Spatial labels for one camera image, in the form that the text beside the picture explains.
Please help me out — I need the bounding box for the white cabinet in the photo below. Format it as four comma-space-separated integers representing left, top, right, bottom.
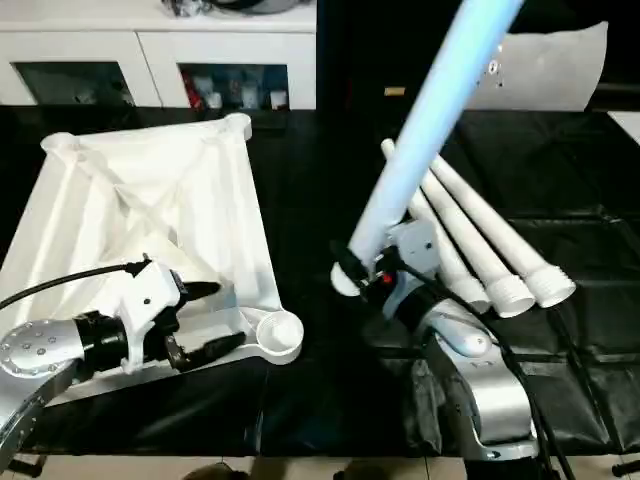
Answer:
0, 0, 322, 112

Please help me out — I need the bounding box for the white plastic table leg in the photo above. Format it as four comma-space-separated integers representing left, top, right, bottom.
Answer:
332, 0, 529, 299
379, 139, 492, 314
418, 178, 537, 319
429, 154, 579, 309

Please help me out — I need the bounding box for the black box with yellow label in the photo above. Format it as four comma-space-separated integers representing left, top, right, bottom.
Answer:
319, 0, 472, 112

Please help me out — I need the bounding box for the white plastic table top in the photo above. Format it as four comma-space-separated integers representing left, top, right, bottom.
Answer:
0, 112, 305, 407

